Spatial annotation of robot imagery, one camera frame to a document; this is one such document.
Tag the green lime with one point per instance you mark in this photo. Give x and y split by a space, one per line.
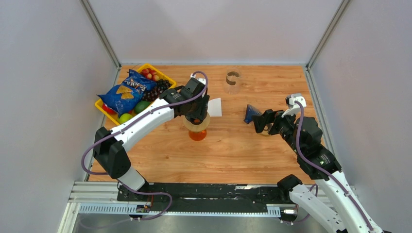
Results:
142 105

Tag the yellow plastic tray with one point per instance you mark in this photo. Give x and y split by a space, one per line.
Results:
162 75

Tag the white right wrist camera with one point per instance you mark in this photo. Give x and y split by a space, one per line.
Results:
294 101

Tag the clear glass carafe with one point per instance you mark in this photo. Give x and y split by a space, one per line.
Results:
231 84

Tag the red fruit under bag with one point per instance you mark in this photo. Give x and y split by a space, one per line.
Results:
108 110

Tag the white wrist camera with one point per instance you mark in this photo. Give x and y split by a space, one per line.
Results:
294 101
199 77

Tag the aluminium frame rail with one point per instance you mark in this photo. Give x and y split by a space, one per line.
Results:
101 198

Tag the orange glass carafe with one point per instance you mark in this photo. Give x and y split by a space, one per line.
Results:
198 136

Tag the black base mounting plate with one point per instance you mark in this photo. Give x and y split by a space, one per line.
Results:
212 197

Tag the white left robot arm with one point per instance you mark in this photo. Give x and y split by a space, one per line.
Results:
111 146

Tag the white paper coffee filter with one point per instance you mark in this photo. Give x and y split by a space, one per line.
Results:
215 108

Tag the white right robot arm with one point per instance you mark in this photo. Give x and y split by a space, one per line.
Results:
304 137

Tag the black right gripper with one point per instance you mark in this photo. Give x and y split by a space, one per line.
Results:
268 116

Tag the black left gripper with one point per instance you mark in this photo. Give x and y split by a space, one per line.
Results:
201 113

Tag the blue chips bag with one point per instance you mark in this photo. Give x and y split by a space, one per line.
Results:
123 97

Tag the red apples bunch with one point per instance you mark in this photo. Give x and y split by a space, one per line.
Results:
150 74

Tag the green apple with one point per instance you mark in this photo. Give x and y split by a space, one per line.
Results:
124 118

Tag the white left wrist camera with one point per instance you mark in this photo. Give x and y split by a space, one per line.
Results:
199 77

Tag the dark grapes bunch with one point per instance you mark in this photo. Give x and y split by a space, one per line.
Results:
161 86

